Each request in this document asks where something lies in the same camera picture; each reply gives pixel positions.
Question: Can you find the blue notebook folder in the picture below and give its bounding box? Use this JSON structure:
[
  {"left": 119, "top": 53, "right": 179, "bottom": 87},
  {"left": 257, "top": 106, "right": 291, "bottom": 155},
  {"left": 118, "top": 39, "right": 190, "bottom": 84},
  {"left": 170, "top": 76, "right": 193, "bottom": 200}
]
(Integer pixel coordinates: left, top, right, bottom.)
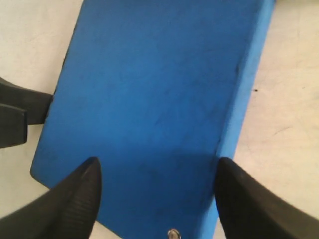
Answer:
[{"left": 30, "top": 0, "right": 275, "bottom": 239}]

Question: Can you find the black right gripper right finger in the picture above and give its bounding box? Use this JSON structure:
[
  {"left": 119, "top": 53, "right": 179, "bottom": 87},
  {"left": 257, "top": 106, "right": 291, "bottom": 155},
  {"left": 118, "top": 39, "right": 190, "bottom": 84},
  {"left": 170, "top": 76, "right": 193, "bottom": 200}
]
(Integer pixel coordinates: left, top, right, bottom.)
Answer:
[{"left": 214, "top": 157, "right": 319, "bottom": 239}]

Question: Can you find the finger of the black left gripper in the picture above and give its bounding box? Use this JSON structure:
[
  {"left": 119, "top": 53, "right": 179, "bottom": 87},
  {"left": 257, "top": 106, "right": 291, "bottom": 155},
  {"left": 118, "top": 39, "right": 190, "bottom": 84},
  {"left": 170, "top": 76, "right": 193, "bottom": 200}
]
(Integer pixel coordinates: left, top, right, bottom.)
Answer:
[{"left": 0, "top": 78, "right": 53, "bottom": 148}]

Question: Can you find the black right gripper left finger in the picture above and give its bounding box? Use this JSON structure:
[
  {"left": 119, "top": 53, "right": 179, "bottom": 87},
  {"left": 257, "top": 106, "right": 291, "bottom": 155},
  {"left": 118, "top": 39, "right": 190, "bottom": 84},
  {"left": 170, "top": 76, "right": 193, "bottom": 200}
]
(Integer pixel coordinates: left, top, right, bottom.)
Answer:
[{"left": 0, "top": 157, "right": 102, "bottom": 239}]

